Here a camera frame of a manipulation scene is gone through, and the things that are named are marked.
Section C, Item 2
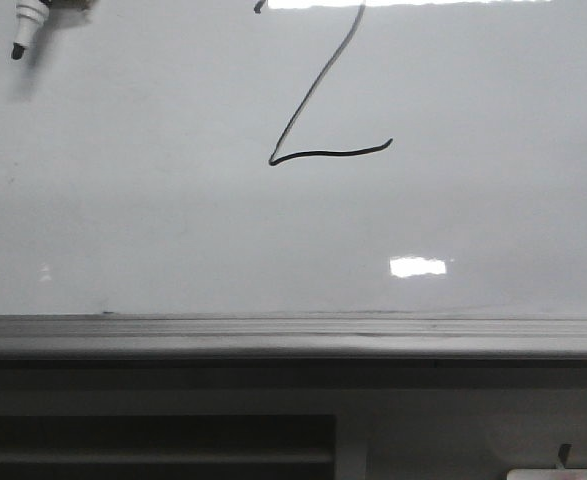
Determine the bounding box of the white dry-erase marker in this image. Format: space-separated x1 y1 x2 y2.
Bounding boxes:
11 0 52 60

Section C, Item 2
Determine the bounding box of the white whiteboard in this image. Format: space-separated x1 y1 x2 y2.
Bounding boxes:
0 1 587 317

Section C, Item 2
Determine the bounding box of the grey whiteboard marker tray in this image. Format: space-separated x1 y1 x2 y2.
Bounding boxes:
0 312 587 361

